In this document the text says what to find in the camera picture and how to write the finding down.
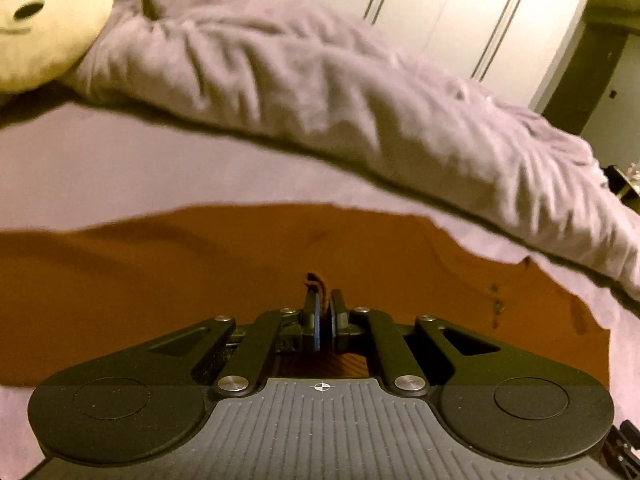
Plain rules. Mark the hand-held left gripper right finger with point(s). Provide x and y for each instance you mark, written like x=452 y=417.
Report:
x=331 y=329

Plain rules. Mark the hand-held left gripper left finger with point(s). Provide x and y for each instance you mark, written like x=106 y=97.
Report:
x=316 y=327

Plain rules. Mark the orange garment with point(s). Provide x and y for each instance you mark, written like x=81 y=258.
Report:
x=150 y=270

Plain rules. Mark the purple bed sheet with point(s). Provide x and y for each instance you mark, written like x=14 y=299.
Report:
x=150 y=160

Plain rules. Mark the purple crumpled duvet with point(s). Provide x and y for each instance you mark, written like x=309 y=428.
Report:
x=300 y=85

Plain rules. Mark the white wardrobe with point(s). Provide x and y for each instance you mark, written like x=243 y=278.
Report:
x=435 y=10

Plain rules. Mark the cream round-faced plush toy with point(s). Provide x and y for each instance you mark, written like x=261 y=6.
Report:
x=45 y=20

